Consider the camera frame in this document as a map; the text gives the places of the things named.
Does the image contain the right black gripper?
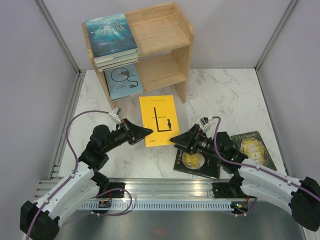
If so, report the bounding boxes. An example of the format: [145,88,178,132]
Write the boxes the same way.
[170,123,224,159]

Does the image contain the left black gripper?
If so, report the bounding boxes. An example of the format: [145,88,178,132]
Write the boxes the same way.
[102,117,153,153]

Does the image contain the black Moon and Sixpence book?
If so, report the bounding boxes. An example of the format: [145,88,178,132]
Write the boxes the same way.
[173,149,221,180]

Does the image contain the yellow book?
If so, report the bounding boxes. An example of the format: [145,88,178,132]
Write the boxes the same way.
[139,95,180,147]

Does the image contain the light blue book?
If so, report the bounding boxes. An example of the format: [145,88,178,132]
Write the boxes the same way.
[104,63,144,95]

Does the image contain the Robinson Crusoe purple book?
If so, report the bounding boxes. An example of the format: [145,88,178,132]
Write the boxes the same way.
[97,60,139,72]

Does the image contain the grey white book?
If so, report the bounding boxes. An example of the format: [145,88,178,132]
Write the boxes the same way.
[95,57,139,68]

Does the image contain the teal sea cover book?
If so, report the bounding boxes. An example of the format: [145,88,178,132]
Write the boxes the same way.
[85,13,138,64]

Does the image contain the Wuthering Heights dark blue book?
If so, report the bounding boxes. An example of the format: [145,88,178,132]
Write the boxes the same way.
[110,91,143,101]

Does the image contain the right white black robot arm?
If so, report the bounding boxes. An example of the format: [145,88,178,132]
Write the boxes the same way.
[170,124,320,232]

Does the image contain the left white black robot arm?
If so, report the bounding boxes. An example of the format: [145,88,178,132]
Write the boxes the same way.
[19,118,153,240]

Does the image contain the green gold fantasy book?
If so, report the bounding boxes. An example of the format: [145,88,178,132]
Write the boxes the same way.
[230,130,277,171]

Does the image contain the wooden two-tier shelf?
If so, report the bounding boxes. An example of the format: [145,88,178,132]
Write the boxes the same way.
[81,2,195,109]

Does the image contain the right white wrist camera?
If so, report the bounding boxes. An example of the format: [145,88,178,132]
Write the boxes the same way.
[200,116,214,133]

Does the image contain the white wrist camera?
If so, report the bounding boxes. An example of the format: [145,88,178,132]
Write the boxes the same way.
[109,107,122,124]
[200,116,214,133]

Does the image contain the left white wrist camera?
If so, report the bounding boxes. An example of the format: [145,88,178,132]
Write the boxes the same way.
[109,107,122,124]

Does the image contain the aluminium mounting rail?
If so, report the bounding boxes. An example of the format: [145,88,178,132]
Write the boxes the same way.
[37,176,307,201]

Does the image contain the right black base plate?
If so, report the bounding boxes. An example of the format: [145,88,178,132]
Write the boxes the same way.
[211,182,235,199]

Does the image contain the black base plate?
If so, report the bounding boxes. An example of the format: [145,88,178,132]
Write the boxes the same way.
[211,182,235,199]
[99,182,126,201]

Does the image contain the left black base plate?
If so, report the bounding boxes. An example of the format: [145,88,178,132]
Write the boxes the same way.
[99,182,126,201]

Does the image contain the white slotted cable duct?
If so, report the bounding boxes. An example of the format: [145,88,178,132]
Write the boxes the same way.
[79,200,248,211]

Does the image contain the left aluminium frame post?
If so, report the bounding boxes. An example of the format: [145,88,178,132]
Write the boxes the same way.
[34,0,83,76]

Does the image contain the aluminium frame post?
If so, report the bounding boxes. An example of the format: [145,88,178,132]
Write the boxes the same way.
[34,0,83,76]
[254,0,300,72]

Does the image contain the right aluminium frame post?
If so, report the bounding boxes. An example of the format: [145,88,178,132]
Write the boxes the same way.
[254,0,300,72]

